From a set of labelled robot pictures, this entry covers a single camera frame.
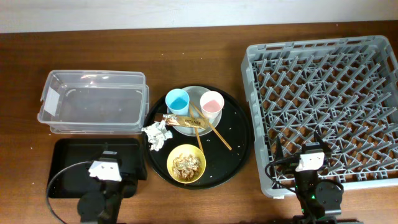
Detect food scraps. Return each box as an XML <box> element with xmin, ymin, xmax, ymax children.
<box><xmin>172</xmin><ymin>154</ymin><xmax>201</xmax><ymax>181</ymax></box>

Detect grey dishwasher rack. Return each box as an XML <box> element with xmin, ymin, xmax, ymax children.
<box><xmin>241</xmin><ymin>35</ymin><xmax>397</xmax><ymax>198</ymax></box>

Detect white tissue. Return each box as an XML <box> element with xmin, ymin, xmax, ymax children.
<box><xmin>141</xmin><ymin>121</ymin><xmax>173</xmax><ymax>151</ymax></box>

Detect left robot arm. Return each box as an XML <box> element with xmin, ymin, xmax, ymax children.
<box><xmin>77</xmin><ymin>180</ymin><xmax>138</xmax><ymax>224</ymax></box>

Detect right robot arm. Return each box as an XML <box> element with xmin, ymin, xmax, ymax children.
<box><xmin>275</xmin><ymin>132</ymin><xmax>344</xmax><ymax>224</ymax></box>

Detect blue plastic cup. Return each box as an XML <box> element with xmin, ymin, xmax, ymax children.
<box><xmin>165</xmin><ymin>88</ymin><xmax>190</xmax><ymax>116</ymax></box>

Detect clear plastic bin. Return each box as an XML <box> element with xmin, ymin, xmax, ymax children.
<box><xmin>37</xmin><ymin>70</ymin><xmax>150</xmax><ymax>134</ymax></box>

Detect yellow bowl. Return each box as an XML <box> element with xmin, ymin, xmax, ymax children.
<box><xmin>167</xmin><ymin>144</ymin><xmax>206</xmax><ymax>184</ymax></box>

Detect wooden chopstick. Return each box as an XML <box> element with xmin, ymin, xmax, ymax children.
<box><xmin>190</xmin><ymin>101</ymin><xmax>232</xmax><ymax>151</ymax></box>
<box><xmin>189</xmin><ymin>104</ymin><xmax>203</xmax><ymax>152</ymax></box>

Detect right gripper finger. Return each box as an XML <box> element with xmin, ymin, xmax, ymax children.
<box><xmin>275</xmin><ymin>136</ymin><xmax>284</xmax><ymax>161</ymax></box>
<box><xmin>313</xmin><ymin>131</ymin><xmax>332</xmax><ymax>156</ymax></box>

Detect black rectangular tray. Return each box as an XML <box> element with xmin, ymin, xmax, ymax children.
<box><xmin>49</xmin><ymin>138</ymin><xmax>147</xmax><ymax>198</ymax></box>

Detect grey round plate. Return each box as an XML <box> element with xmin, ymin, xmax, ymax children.
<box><xmin>167</xmin><ymin>86</ymin><xmax>222</xmax><ymax>137</ymax></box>

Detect gold coffee sachet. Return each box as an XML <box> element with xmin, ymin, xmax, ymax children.
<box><xmin>154</xmin><ymin>113</ymin><xmax>208</xmax><ymax>129</ymax></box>

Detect pink plastic cup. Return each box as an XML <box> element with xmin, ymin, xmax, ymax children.
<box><xmin>200</xmin><ymin>91</ymin><xmax>224</xmax><ymax>119</ymax></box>

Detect white label sticker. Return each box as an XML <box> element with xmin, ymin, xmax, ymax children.
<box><xmin>44</xmin><ymin>87</ymin><xmax>60</xmax><ymax>116</ymax></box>

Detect round black serving tray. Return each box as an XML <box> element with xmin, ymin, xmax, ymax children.
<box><xmin>142</xmin><ymin>86</ymin><xmax>252</xmax><ymax>190</ymax></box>

